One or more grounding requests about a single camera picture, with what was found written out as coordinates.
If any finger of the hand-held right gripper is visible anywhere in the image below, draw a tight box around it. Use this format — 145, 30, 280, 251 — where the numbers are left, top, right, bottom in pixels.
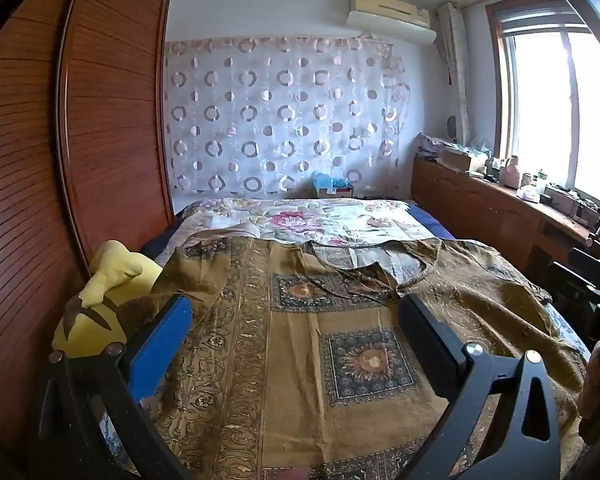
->
550, 261, 598, 307

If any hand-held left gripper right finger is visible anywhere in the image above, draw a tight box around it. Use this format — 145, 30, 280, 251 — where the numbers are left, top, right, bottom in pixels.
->
399, 293, 565, 480

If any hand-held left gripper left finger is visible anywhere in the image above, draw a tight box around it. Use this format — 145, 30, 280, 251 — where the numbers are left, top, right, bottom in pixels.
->
37, 294, 196, 480

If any brown patterned shirt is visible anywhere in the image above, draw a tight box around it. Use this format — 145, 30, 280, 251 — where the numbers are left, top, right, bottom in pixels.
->
115, 237, 588, 480

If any person's right hand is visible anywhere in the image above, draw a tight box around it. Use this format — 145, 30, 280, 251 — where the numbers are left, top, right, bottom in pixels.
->
577, 342, 600, 448

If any yellow plush toy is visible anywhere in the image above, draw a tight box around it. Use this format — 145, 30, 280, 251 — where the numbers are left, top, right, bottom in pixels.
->
51, 240, 163, 358

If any long wooden cabinet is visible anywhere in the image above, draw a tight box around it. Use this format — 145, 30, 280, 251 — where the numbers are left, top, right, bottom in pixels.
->
411, 155, 600, 286

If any pink ceramic jug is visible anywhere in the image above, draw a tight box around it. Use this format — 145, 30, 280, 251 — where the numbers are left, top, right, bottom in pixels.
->
499, 155, 521, 188

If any cardboard box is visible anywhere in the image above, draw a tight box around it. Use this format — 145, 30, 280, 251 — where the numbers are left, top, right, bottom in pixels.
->
440, 147, 488, 173

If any window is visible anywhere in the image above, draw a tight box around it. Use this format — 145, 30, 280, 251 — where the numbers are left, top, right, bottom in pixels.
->
485, 0, 600, 221

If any pink floral quilt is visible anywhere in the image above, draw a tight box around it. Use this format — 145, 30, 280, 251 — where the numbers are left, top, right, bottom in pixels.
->
152, 197, 438, 286

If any small box with blue cloth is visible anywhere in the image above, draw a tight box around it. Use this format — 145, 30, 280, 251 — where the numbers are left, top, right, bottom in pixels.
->
311, 170, 355, 200

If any wooden wardrobe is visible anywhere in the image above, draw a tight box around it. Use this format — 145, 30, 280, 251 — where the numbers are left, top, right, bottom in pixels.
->
0, 0, 176, 480

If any beige window curtain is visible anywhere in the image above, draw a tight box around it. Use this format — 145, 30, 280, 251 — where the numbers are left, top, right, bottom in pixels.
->
437, 2, 473, 146

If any circle-patterned sheer curtain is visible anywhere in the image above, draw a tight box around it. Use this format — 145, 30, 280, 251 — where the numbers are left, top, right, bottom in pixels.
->
162, 35, 413, 201

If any wall air conditioner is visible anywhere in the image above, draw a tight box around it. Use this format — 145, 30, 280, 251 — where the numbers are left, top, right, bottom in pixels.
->
346, 0, 438, 45

